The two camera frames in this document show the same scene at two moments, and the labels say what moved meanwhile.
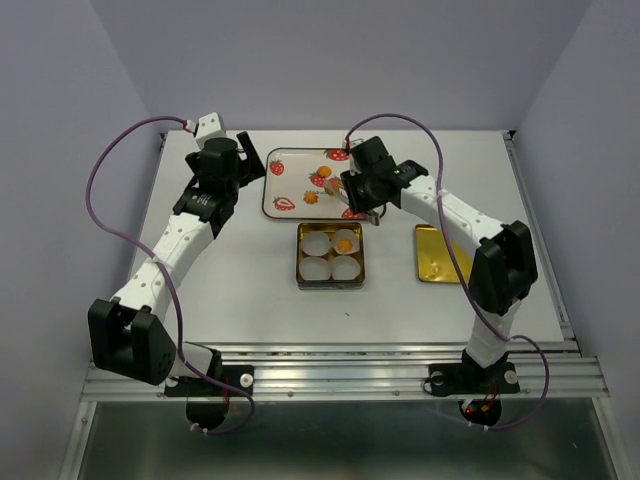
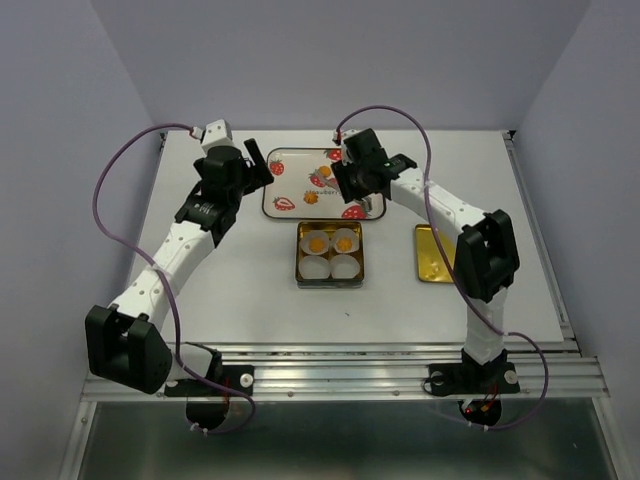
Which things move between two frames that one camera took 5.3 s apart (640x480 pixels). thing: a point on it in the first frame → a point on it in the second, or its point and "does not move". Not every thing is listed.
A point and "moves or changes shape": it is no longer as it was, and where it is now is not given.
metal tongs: (332, 188) moves or changes shape
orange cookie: (345, 245) does not move
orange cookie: (311, 197) does not move
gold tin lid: (434, 260) does not move
